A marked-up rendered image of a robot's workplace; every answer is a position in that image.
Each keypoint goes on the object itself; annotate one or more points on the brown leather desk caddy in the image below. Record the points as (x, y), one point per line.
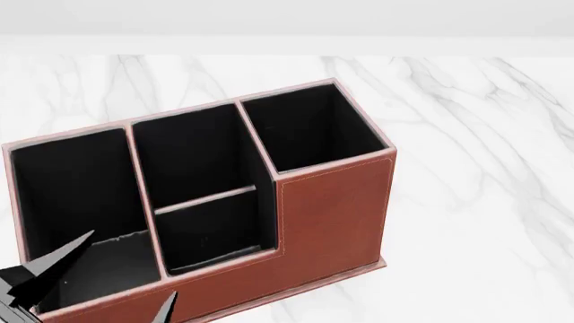
(332, 215)

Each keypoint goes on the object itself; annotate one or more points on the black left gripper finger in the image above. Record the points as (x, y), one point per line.
(63, 254)
(166, 311)

